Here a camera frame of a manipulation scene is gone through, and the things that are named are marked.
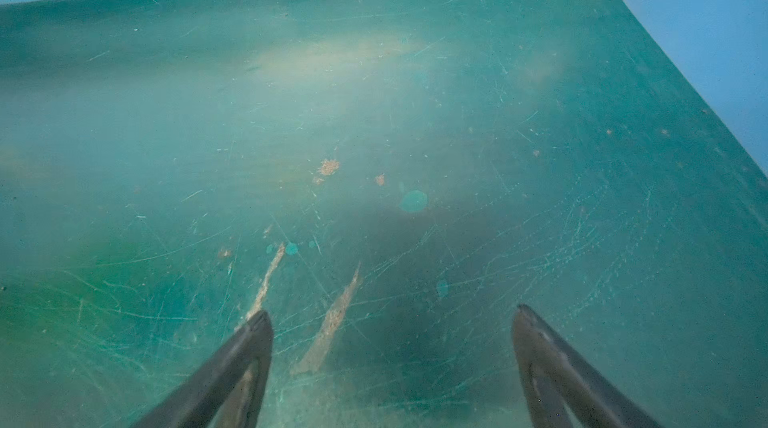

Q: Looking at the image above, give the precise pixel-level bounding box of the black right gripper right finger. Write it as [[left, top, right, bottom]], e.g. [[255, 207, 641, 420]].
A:
[[511, 304, 659, 428]]

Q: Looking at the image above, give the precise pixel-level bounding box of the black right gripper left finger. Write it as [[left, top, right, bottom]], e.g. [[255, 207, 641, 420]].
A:
[[133, 310, 274, 427]]

